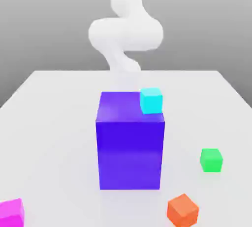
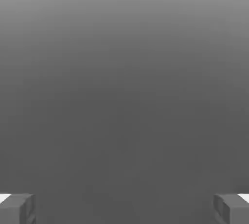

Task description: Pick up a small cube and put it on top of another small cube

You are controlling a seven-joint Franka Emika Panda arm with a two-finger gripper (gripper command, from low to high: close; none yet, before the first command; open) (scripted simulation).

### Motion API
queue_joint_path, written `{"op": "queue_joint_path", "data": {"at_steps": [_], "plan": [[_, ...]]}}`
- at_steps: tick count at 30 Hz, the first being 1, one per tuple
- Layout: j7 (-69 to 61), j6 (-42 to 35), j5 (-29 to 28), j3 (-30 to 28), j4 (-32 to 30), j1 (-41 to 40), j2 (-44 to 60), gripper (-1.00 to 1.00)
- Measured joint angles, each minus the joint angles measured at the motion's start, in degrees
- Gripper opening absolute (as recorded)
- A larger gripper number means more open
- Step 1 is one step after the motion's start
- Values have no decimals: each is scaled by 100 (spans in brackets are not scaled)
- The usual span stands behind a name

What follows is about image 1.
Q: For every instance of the small cyan cube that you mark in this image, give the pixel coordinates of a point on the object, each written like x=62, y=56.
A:
x=151, y=102

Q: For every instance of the large purple box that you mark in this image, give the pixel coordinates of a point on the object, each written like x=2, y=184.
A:
x=130, y=152

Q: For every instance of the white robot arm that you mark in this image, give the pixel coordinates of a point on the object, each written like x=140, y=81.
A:
x=126, y=32

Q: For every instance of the small magenta cube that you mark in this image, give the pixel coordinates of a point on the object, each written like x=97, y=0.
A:
x=10, y=214

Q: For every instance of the small orange cube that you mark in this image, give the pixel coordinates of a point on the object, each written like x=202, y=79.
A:
x=183, y=211

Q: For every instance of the small green cube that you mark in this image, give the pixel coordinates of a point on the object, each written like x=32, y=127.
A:
x=211, y=161

